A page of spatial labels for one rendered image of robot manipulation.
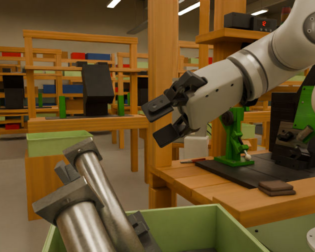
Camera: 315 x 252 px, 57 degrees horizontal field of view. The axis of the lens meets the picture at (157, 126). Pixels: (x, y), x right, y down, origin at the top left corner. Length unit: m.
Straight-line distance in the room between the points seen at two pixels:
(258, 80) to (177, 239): 0.48
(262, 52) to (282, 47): 0.04
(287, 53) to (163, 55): 0.98
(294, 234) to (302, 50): 0.58
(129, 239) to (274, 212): 0.72
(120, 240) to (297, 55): 0.34
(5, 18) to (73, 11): 2.20
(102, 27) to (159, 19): 10.05
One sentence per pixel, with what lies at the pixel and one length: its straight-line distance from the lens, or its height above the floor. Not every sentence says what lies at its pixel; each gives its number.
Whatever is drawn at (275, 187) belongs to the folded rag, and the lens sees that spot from 1.08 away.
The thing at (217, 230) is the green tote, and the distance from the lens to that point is 0.82.
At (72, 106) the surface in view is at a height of 0.79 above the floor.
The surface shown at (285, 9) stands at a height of 1.71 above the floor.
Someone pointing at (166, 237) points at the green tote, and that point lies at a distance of 0.79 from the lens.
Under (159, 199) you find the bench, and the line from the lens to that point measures 1.48.
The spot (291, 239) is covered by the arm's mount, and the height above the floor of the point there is 0.87.
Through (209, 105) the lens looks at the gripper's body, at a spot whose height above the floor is 1.23.
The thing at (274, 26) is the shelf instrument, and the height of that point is 1.58.
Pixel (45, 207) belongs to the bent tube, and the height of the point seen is 1.18.
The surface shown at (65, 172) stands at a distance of 0.54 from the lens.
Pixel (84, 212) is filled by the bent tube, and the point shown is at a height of 1.17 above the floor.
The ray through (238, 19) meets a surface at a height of 1.60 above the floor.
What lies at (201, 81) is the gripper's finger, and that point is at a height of 1.27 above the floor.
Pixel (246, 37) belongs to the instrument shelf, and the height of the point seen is 1.50.
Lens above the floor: 1.26
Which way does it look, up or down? 7 degrees down
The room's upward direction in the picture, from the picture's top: straight up
